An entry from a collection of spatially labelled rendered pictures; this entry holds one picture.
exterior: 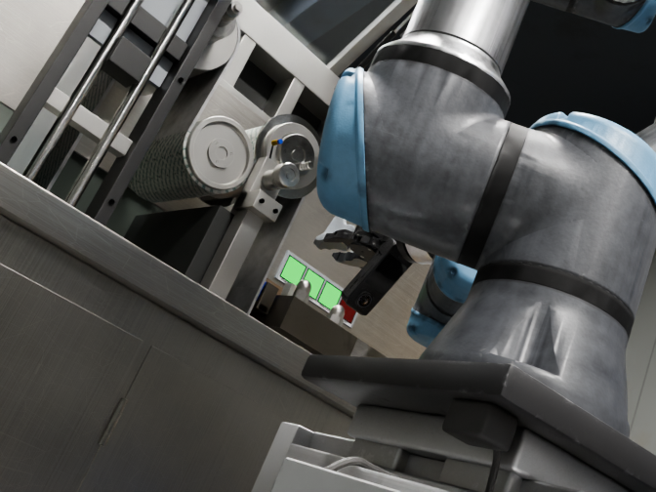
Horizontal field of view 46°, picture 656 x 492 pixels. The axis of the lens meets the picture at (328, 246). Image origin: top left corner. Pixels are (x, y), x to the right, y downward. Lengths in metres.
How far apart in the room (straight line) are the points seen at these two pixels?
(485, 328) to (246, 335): 0.49
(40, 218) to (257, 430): 0.38
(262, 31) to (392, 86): 1.21
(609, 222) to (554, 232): 0.04
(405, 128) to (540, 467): 0.25
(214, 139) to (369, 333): 0.79
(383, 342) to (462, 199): 1.39
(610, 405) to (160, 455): 0.58
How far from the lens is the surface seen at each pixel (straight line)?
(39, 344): 0.89
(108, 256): 0.88
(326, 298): 1.81
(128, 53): 1.10
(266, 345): 0.98
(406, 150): 0.57
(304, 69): 1.83
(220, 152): 1.29
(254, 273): 1.37
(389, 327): 1.95
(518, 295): 0.54
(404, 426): 0.54
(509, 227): 0.57
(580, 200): 0.57
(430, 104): 0.58
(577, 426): 0.45
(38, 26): 1.57
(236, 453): 1.01
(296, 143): 1.36
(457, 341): 0.53
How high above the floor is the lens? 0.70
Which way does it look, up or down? 19 degrees up
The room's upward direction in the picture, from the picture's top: 24 degrees clockwise
